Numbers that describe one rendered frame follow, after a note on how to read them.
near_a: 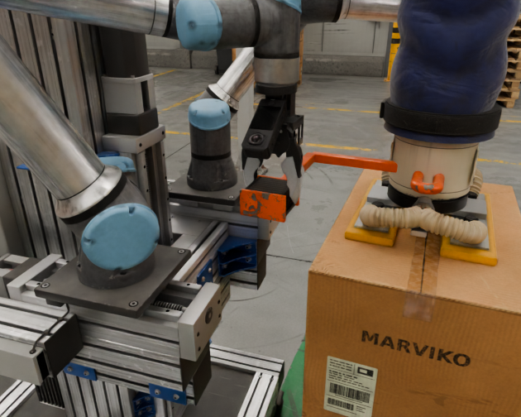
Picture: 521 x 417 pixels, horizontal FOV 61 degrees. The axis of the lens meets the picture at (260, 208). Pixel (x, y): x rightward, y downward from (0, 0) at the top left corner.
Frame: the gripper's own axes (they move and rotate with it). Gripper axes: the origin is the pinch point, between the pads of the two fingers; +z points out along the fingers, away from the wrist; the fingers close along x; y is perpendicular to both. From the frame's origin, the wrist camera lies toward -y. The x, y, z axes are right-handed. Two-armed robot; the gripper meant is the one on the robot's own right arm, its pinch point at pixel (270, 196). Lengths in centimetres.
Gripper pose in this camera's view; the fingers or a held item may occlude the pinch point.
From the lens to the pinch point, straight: 82.2
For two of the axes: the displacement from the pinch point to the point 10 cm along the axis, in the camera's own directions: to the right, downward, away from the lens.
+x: -9.2, -1.6, 3.5
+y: 3.9, -4.0, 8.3
